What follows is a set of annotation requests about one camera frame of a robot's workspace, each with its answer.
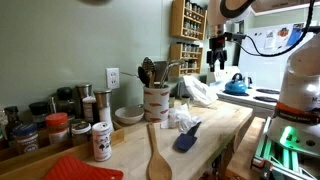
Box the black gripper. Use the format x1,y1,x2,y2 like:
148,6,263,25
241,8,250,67
206,35,228,73

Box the wooden cooking spoon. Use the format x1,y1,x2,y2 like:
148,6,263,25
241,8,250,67
146,122,173,180

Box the metal slotted spoon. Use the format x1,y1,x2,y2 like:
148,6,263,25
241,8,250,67
142,56,156,88

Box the white utensil crock red fish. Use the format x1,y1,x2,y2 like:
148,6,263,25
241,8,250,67
143,84,172,123

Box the black plastic spoon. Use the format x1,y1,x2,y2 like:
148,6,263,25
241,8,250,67
137,65,151,88

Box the blue kettle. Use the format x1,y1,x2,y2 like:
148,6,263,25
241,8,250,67
224,72,248,95

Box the wooden spice rack small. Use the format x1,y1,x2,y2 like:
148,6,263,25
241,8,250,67
168,42,204,78

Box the white stove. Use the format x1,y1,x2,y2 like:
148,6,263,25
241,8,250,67
206,65,284,113

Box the white refrigerator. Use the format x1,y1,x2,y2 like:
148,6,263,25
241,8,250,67
238,21,320,91

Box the small glass jar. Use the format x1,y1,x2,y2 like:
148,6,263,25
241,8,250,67
181,94,191,109

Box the metal tongs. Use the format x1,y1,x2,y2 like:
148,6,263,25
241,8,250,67
159,59,186,88

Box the wooden spice rack large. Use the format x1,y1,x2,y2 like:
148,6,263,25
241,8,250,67
170,0,208,42

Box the black stove burner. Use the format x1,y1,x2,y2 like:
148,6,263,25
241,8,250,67
253,95,279,103
255,88,281,95

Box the small white towel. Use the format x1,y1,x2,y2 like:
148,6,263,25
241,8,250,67
160,103,202,133

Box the white ceramic bowl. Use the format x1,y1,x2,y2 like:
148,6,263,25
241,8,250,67
114,104,145,126

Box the steel grinder with white base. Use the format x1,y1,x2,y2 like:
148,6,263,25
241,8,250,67
93,88,115,133

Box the white capped spice bottle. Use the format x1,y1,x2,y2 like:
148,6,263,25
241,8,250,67
82,95,98,124

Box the white shaker with black spade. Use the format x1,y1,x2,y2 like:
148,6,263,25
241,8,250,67
91,121,113,163

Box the small jar white lid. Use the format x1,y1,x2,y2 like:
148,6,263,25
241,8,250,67
70,120,93,147

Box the dark bottle black cap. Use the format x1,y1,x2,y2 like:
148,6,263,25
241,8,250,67
56,86,76,118

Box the spice jar orange lid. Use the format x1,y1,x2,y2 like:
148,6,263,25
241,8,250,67
45,112,70,145

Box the red silicone trivet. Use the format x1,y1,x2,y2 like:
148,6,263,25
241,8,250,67
42,154,125,180

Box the glass jar black lid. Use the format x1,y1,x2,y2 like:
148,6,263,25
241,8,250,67
28,101,50,129

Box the wooden spice tray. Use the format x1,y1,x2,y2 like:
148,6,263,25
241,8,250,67
0,120,125,180

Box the spice jar blue lid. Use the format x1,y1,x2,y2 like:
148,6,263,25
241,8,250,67
12,123,40,155

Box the small dark sauce bottle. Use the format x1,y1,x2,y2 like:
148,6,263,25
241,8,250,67
4,105,21,141

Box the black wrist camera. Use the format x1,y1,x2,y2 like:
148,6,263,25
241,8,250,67
223,32,247,43

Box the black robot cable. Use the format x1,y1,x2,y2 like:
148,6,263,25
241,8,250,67
233,0,316,58

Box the white wall outlet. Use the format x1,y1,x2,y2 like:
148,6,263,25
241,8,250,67
105,67,121,90

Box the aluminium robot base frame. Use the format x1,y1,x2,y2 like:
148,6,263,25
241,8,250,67
250,116,320,180

